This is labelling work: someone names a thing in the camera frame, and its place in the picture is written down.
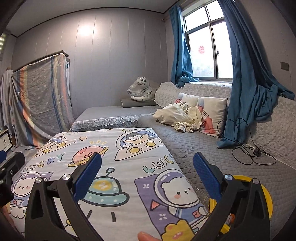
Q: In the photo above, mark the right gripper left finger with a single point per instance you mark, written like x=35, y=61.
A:
x=42, y=218

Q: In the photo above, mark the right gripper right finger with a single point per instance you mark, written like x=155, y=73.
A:
x=212, y=178

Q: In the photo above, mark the right hand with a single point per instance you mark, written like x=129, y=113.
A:
x=143, y=236

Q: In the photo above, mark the striped cloth covered cabinet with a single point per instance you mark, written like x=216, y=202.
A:
x=35, y=100

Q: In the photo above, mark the cartoon print blanket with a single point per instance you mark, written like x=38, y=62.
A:
x=139, y=187

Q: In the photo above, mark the printed baby pillow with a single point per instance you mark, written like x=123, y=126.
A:
x=212, y=109

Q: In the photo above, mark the cream crumpled clothing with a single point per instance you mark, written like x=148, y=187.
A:
x=181, y=116

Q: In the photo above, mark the right blue curtain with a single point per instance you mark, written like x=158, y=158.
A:
x=255, y=90

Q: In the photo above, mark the blue curtain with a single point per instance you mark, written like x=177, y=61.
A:
x=182, y=69
x=255, y=90

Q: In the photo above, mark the grey bolster pillow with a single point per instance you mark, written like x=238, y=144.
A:
x=130, y=103

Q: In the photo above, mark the white tiger plush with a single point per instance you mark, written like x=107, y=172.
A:
x=143, y=90

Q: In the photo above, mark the left blue curtain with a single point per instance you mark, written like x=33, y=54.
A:
x=182, y=69

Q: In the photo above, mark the window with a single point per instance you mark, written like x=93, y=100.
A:
x=208, y=41

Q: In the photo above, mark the wall switch plate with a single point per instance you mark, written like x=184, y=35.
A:
x=284, y=66

